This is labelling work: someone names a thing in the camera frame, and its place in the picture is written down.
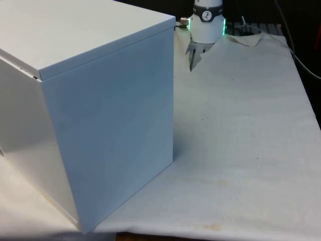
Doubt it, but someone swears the white chest of drawers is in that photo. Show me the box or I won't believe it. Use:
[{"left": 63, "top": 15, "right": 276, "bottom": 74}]
[{"left": 0, "top": 0, "right": 176, "bottom": 228}]

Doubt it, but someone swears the grey cable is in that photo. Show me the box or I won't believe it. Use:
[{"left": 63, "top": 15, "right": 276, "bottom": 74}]
[{"left": 273, "top": 0, "right": 321, "bottom": 80}]

